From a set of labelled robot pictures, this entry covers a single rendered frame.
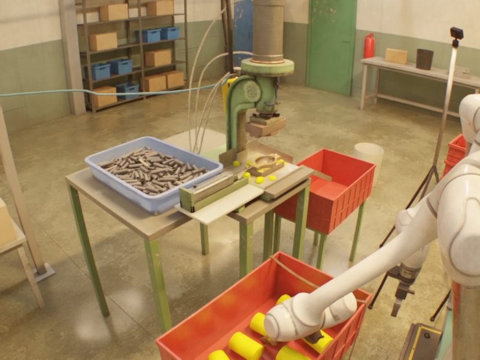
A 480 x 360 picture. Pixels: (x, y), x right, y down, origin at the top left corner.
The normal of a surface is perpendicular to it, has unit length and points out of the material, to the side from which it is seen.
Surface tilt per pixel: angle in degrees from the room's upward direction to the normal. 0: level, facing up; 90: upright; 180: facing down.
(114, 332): 0
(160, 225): 0
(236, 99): 90
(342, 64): 90
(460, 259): 82
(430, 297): 0
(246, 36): 90
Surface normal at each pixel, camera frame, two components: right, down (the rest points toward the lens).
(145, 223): 0.00, -0.89
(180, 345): 0.75, 0.30
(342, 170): -0.65, 0.34
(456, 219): -0.81, -0.54
